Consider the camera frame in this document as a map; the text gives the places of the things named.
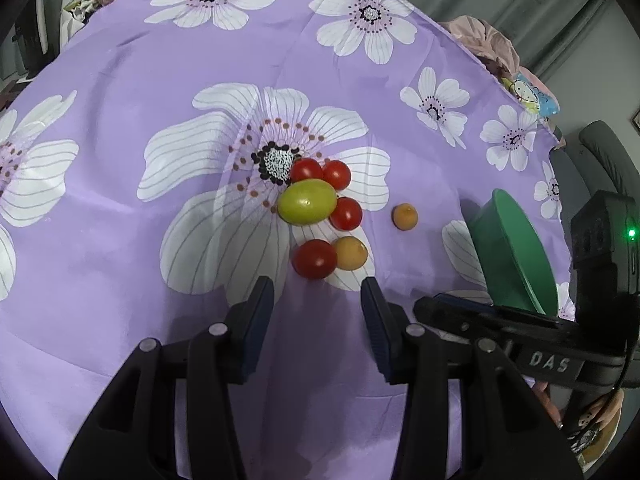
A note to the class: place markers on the grey chair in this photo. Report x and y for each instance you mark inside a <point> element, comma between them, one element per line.
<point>600,160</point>

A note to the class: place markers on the pink bundled cloth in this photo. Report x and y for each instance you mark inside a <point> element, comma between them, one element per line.
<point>482,42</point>

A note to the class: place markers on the cartoon print pillow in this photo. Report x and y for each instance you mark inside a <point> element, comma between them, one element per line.
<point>532,95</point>

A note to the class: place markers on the red cherry tomato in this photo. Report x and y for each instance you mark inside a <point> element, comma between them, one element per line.
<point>314,258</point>
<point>336,175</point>
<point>346,213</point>
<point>306,170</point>

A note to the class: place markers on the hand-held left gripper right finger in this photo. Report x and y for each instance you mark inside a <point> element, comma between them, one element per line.
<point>380,330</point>

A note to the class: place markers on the green plastic bowl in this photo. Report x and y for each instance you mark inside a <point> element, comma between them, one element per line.
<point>515,250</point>

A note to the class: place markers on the purple floral cloth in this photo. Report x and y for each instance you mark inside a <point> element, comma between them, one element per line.
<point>125,210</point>

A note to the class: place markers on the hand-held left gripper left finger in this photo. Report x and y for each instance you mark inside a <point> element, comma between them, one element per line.
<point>255,330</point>

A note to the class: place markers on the large green jujube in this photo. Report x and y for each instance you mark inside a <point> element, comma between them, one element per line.
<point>306,202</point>

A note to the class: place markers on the small yellow-brown fruit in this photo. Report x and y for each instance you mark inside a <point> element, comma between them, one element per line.
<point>405,216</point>
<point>350,253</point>

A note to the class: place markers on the person's right hand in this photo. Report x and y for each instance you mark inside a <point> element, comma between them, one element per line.
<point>549,402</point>

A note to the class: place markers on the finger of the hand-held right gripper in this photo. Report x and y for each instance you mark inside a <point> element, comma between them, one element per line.
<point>460,315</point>

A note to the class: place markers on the black stick vacuum cleaner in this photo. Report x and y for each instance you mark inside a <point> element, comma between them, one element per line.
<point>30,40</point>

